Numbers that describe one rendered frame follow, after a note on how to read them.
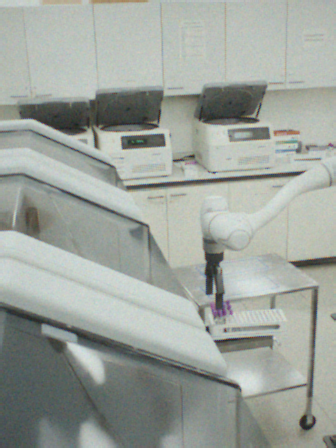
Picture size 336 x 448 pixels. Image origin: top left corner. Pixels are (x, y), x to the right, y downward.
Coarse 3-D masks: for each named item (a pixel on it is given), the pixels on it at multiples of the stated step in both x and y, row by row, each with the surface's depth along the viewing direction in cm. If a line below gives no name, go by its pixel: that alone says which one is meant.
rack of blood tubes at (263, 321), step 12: (240, 312) 230; (252, 312) 229; (264, 312) 229; (276, 312) 228; (228, 324) 220; (240, 324) 220; (252, 324) 221; (264, 324) 221; (276, 324) 230; (228, 336) 222; (240, 336) 222; (252, 336) 223
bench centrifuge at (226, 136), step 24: (216, 96) 460; (240, 96) 466; (192, 120) 492; (216, 120) 495; (240, 120) 495; (264, 120) 471; (192, 144) 499; (216, 144) 445; (240, 144) 448; (264, 144) 452; (216, 168) 450; (240, 168) 454; (264, 168) 464
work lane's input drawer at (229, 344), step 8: (208, 328) 232; (256, 336) 225; (264, 336) 225; (272, 336) 226; (216, 344) 222; (224, 344) 222; (232, 344) 223; (240, 344) 224; (248, 344) 225; (256, 344) 225; (264, 344) 226; (272, 344) 227; (280, 344) 230; (224, 352) 223
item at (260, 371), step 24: (240, 264) 293; (264, 264) 291; (288, 264) 290; (192, 288) 267; (240, 288) 265; (264, 288) 264; (288, 288) 263; (312, 288) 266; (312, 312) 271; (312, 336) 274; (240, 360) 306; (264, 360) 305; (312, 360) 279; (240, 384) 285; (264, 384) 284; (288, 384) 283; (312, 384) 283
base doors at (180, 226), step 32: (160, 192) 445; (192, 192) 451; (224, 192) 457; (256, 192) 463; (320, 192) 474; (160, 224) 453; (192, 224) 460; (288, 224) 477; (320, 224) 483; (192, 256) 468; (224, 256) 474; (288, 256) 486; (320, 256) 493
